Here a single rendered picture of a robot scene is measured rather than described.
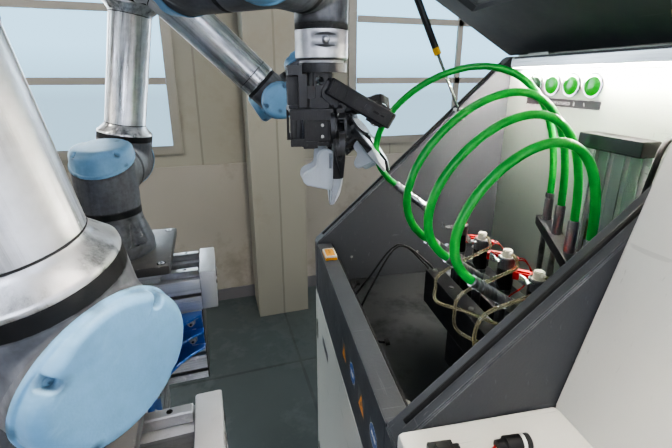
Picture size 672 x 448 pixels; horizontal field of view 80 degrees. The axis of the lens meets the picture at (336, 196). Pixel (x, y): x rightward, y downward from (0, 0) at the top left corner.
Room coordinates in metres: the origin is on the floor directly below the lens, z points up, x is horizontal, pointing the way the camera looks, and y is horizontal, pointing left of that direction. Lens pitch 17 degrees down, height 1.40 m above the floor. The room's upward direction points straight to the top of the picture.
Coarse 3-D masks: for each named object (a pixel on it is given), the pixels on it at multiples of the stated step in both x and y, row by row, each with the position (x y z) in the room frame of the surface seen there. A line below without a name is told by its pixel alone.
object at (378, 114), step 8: (336, 80) 0.58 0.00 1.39; (328, 88) 0.58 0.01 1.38; (336, 88) 0.58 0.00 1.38; (344, 88) 0.58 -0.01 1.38; (336, 96) 0.59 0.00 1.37; (344, 96) 0.59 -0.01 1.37; (352, 96) 0.59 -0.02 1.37; (360, 96) 0.59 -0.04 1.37; (352, 104) 0.59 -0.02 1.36; (360, 104) 0.59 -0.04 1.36; (368, 104) 0.59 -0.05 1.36; (376, 104) 0.60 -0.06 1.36; (384, 104) 0.62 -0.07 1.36; (360, 112) 0.59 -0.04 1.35; (368, 112) 0.59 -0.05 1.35; (376, 112) 0.60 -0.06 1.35; (384, 112) 0.60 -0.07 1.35; (392, 112) 0.60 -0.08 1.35; (368, 120) 0.61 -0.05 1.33; (376, 120) 0.60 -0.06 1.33; (384, 120) 0.60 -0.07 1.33; (392, 120) 0.61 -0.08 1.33
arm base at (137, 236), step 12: (96, 216) 0.73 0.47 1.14; (108, 216) 0.74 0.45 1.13; (120, 216) 0.75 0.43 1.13; (132, 216) 0.77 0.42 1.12; (144, 216) 0.82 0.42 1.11; (120, 228) 0.75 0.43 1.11; (132, 228) 0.77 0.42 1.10; (144, 228) 0.79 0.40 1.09; (132, 240) 0.76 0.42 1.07; (144, 240) 0.78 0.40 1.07; (132, 252) 0.74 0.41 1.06; (144, 252) 0.77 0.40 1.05
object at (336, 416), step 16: (320, 304) 0.99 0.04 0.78; (320, 320) 0.99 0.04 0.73; (320, 336) 0.99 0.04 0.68; (320, 352) 1.00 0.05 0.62; (320, 368) 1.00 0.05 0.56; (336, 368) 0.76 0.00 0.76; (320, 384) 1.01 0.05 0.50; (336, 384) 0.76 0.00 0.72; (320, 400) 1.01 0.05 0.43; (336, 400) 0.76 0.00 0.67; (320, 416) 1.02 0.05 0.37; (336, 416) 0.76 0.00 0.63; (352, 416) 0.60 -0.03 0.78; (320, 432) 1.02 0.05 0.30; (336, 432) 0.76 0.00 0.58; (352, 432) 0.60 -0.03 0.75
